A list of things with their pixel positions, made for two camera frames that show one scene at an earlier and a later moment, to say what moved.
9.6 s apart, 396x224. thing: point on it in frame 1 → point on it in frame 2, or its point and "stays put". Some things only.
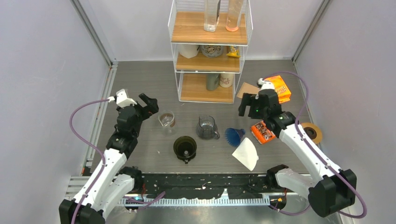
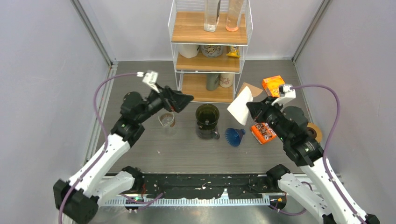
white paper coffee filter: x=246 y=153 → x=239 y=107
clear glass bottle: x=211 y=15 stays put
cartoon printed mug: x=212 y=51 stays put
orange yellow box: x=280 y=87 stays put
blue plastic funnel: x=234 y=136 stays put
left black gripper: x=152 y=107 → x=173 y=100
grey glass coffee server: x=206 y=129 stays put
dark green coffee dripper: x=185 y=148 → x=207 y=116
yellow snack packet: x=234 y=51 stays put
